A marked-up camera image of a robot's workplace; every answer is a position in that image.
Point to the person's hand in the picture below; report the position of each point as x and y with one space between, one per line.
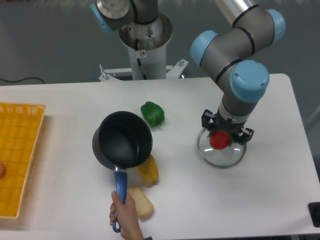
127 217

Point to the yellow woven basket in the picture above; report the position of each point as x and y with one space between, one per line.
20 126

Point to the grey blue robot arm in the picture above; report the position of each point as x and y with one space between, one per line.
226 60

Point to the yellow bell pepper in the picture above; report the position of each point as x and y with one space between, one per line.
148 170

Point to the glass pot lid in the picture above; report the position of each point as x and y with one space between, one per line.
219 158

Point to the red bell pepper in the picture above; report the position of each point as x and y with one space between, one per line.
219 140

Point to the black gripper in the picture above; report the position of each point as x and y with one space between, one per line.
217 122

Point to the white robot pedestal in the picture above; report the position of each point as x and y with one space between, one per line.
147 52

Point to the green bell pepper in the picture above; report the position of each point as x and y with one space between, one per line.
152 113

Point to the orange object in basket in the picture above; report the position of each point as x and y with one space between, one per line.
2 169

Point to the black pot blue handle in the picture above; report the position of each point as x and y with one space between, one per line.
122 141

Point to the beige bread loaf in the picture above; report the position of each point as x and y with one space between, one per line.
144 206

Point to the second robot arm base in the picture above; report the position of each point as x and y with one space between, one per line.
111 15

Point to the black device at table edge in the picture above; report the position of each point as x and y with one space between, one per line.
314 210

